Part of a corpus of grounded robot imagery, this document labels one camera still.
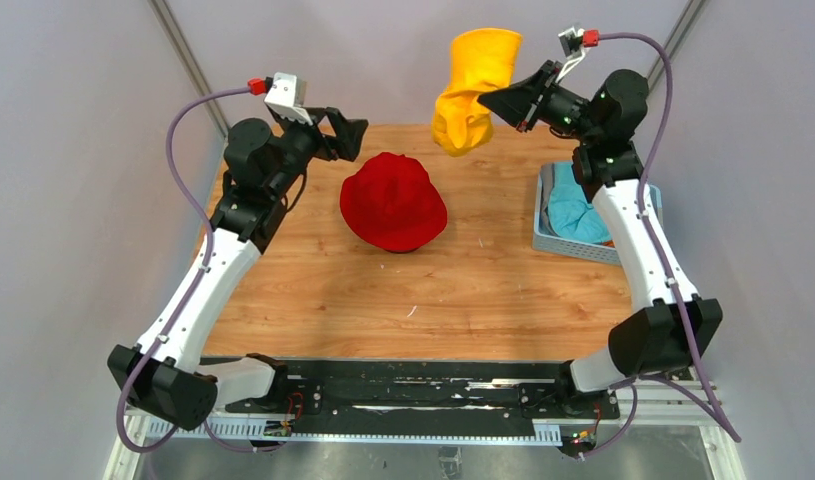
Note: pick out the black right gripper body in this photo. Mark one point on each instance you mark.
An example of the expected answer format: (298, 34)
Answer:
(557, 108)

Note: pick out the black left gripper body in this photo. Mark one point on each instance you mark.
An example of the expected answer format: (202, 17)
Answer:
(300, 142)

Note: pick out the yellow bucket hat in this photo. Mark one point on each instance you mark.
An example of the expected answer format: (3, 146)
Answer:
(481, 61)

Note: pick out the red bucket hat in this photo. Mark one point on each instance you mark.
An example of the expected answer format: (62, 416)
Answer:
(392, 204)

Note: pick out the light blue bucket hat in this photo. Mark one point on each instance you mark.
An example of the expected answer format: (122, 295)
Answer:
(569, 214)

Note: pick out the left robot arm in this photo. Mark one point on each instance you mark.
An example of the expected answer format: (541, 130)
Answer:
(162, 373)

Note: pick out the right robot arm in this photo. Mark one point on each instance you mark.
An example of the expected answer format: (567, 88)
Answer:
(672, 324)

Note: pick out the grey hat in basket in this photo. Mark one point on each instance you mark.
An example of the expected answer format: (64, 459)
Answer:
(547, 180)

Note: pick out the light blue plastic basket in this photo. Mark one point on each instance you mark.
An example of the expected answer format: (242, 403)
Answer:
(566, 246)

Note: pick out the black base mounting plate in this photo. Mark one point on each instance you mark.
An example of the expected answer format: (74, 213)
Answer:
(431, 399)

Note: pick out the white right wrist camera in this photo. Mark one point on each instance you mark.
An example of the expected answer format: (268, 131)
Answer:
(575, 42)

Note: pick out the aluminium frame rail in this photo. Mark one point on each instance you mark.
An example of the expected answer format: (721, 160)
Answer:
(648, 404)

